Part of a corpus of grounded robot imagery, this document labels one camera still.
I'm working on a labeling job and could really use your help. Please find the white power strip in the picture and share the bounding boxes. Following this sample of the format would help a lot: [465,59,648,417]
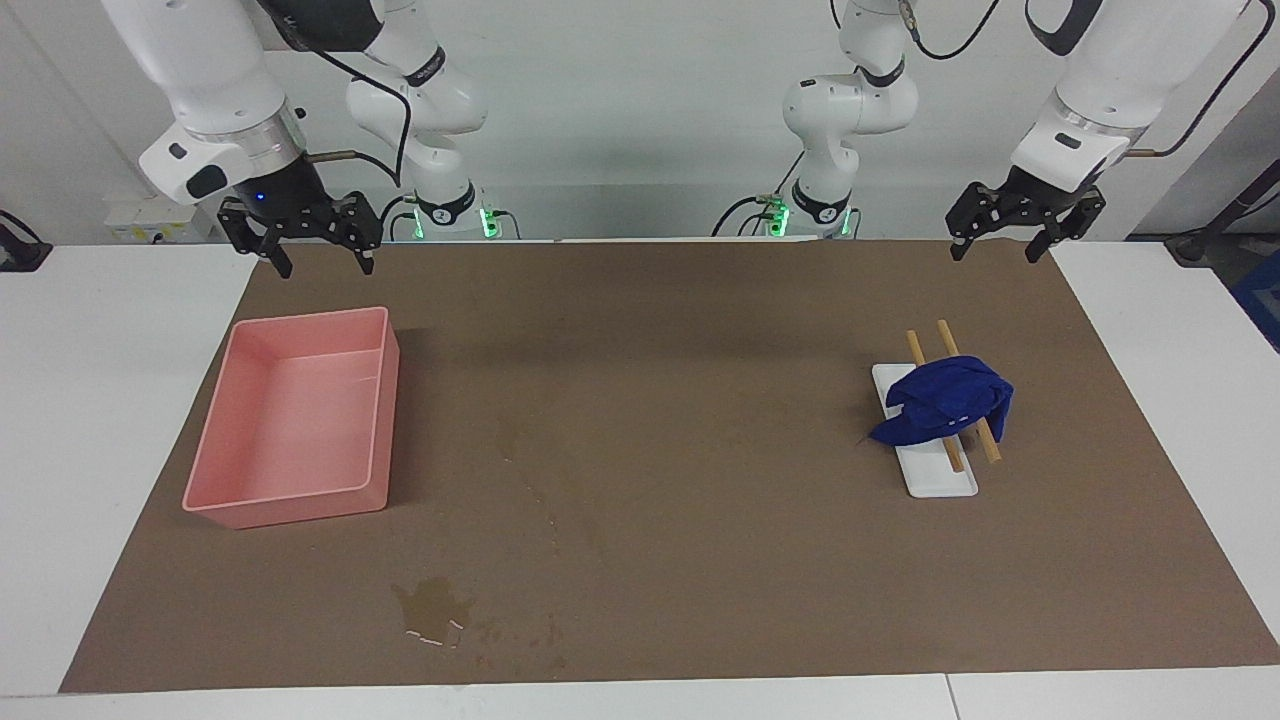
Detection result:
[103,195,216,244]

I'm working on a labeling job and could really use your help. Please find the water puddle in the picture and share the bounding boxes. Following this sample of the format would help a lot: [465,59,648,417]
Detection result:
[392,578,476,648]

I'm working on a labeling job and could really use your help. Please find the blue cloth towel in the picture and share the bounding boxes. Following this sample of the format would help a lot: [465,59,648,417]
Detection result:
[868,355,1015,448]

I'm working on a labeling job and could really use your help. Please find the wooden rack rod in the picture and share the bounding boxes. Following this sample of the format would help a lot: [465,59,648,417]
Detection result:
[907,330,966,473]
[937,320,1002,463]

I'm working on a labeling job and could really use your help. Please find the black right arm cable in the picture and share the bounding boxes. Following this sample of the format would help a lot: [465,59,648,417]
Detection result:
[255,0,416,191]

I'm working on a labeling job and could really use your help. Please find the black base cables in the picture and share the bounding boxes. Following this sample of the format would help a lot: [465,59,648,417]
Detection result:
[712,150,806,238]
[378,195,421,241]

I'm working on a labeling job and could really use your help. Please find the black clamp mount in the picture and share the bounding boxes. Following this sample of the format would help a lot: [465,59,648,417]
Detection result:
[0,210,53,273]

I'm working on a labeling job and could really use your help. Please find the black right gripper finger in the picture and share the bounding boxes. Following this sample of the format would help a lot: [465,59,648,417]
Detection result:
[335,195,384,276]
[218,200,293,279]

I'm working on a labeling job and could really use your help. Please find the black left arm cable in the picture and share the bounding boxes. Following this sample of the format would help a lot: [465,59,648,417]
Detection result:
[898,0,1276,159]

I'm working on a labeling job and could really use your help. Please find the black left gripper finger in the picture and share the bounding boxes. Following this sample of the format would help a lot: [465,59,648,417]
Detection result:
[1027,195,1106,263]
[947,182,1011,262]

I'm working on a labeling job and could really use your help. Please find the black right base cables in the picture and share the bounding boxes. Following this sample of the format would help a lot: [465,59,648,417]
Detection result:
[378,195,421,241]

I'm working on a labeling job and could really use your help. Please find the brown table mat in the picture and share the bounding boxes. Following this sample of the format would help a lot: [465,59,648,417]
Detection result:
[58,238,1280,694]

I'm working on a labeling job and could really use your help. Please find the black metal stand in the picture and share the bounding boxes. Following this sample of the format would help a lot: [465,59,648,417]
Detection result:
[1130,160,1280,266]

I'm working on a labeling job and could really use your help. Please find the black left base cables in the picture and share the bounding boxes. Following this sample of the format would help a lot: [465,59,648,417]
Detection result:
[712,150,806,238]

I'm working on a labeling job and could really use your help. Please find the white towel rack base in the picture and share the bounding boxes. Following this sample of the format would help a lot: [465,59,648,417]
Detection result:
[872,362,980,499]

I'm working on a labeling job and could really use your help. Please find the pink plastic bin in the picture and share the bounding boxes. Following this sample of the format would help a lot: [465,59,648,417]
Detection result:
[182,306,401,530]

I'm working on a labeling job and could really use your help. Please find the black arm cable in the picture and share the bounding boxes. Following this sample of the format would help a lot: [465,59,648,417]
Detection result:
[255,0,416,191]
[898,0,1276,159]

